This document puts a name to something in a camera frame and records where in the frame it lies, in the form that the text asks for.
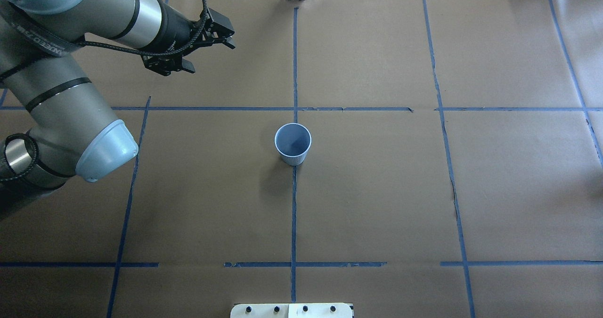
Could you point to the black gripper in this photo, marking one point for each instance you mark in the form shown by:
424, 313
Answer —
177, 34

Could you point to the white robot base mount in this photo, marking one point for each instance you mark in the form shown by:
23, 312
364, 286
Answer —
293, 310

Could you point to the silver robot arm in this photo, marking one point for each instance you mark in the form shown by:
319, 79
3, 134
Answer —
77, 133

